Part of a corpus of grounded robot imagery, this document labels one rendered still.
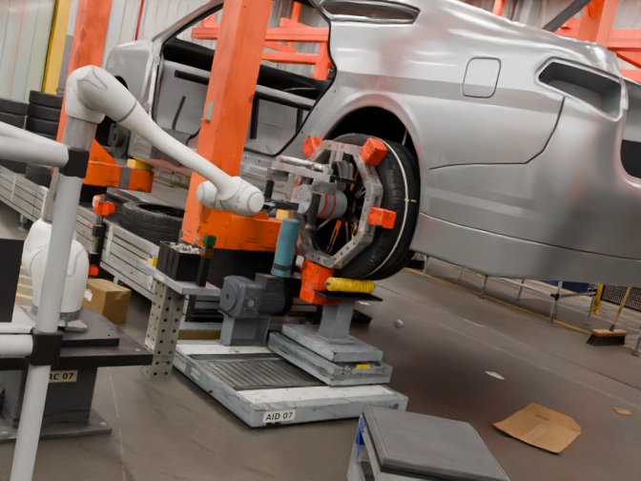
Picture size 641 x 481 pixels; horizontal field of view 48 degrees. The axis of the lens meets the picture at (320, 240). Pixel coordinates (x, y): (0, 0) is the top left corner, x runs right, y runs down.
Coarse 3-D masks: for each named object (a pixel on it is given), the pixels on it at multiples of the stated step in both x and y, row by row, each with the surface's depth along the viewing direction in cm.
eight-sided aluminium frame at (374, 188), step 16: (320, 144) 324; (336, 144) 316; (352, 144) 308; (320, 160) 330; (368, 176) 298; (368, 192) 297; (368, 208) 297; (304, 224) 337; (368, 224) 298; (304, 240) 330; (352, 240) 303; (368, 240) 301; (304, 256) 327; (320, 256) 318; (336, 256) 310; (352, 256) 308
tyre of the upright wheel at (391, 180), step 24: (360, 144) 317; (384, 144) 313; (384, 168) 303; (408, 168) 309; (384, 192) 302; (408, 192) 305; (408, 216) 304; (312, 240) 337; (384, 240) 301; (408, 240) 309; (360, 264) 310; (384, 264) 313
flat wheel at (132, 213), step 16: (128, 208) 434; (144, 208) 459; (160, 208) 475; (176, 208) 479; (128, 224) 433; (144, 224) 426; (160, 224) 424; (176, 224) 425; (160, 240) 425; (176, 240) 426
